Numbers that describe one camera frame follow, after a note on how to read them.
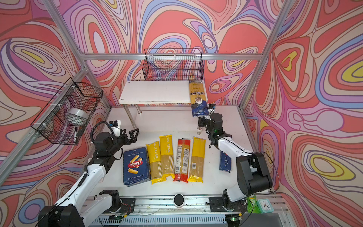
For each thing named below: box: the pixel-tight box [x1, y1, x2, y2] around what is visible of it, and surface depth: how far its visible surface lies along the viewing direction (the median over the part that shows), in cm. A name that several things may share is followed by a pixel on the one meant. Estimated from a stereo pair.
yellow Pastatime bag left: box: [145, 140, 167, 185], surface depth 88 cm
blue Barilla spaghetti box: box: [218, 150, 232, 174], surface depth 87 cm
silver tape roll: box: [67, 107, 90, 120], surface depth 75 cm
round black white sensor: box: [172, 193, 185, 210], surface depth 72 cm
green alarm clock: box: [257, 198, 275, 214], surface depth 73 cm
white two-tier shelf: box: [118, 80, 209, 131], surface depth 83 cm
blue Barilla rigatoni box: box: [123, 147, 151, 188], surface depth 82 cm
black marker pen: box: [73, 126, 78, 143], surface depth 73 cm
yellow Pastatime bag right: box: [158, 134, 175, 180], surface depth 90 cm
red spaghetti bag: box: [172, 138, 191, 183], surface depth 88 cm
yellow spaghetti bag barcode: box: [187, 136, 207, 184], surface depth 88 cm
